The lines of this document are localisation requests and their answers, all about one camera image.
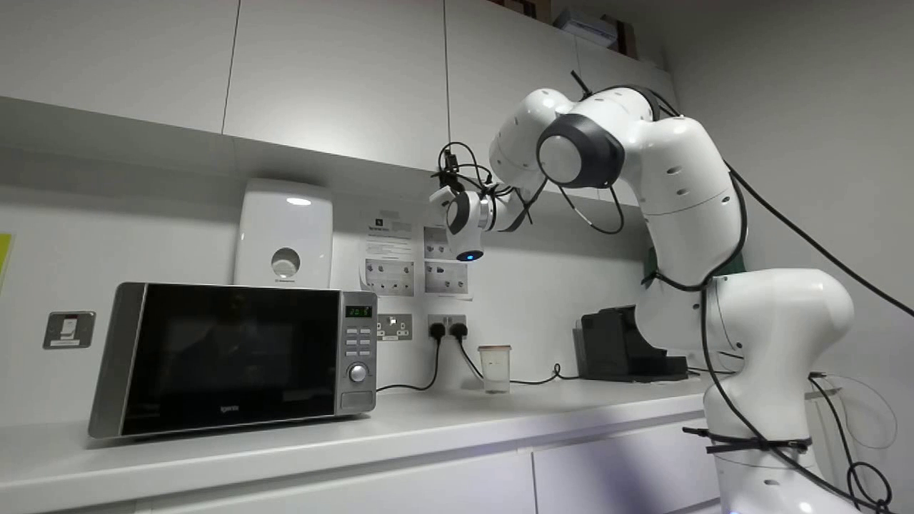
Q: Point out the silver double wall socket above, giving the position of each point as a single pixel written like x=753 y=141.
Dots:
x=447 y=321

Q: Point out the yellow sticky note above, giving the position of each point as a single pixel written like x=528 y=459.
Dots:
x=3 y=257

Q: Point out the white base cabinet unit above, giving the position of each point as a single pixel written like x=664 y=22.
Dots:
x=430 y=485

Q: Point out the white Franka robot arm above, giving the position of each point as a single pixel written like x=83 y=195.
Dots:
x=687 y=188

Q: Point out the translucent plastic cup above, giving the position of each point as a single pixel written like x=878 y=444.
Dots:
x=494 y=368

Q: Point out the white wall water heater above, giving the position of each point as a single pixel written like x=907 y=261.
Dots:
x=284 y=222

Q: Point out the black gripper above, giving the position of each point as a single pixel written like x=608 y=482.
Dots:
x=451 y=185

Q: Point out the silver microwave oven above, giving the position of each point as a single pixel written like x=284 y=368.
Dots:
x=229 y=358

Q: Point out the black coffee machine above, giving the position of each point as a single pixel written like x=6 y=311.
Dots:
x=616 y=346

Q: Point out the cardboard box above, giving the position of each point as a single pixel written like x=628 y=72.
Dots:
x=594 y=30

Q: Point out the silver wall switch plate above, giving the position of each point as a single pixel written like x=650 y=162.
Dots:
x=396 y=325
x=69 y=329

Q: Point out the paper socket notice sign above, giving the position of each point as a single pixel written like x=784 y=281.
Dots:
x=441 y=275
x=389 y=257

